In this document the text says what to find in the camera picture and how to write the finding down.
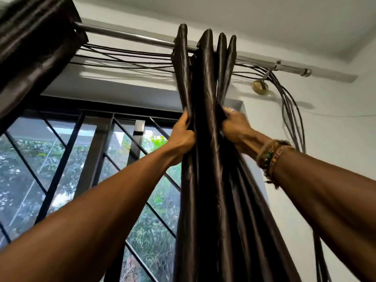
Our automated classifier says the person's right hand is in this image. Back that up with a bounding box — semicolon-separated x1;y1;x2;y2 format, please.
222;107;271;159

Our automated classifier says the person's right forearm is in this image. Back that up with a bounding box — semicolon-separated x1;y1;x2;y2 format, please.
271;148;376;282

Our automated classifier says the bundle of grey cables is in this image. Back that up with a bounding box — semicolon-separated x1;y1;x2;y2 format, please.
69;42;333;282

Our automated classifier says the dark brown curtain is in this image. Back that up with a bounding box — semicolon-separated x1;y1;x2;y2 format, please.
171;23;302;282
0;0;89;136

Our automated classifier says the orange woven patterned bracelet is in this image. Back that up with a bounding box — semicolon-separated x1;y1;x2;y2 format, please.
267;145;296;190

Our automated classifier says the person's left hand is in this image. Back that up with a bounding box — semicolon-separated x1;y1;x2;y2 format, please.
164;110;196;168

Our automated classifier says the grey metal curtain rod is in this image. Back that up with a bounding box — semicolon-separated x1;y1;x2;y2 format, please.
73;22;313;77

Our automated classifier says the green beaded bracelet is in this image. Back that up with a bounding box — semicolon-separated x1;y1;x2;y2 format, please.
260;140;291;177

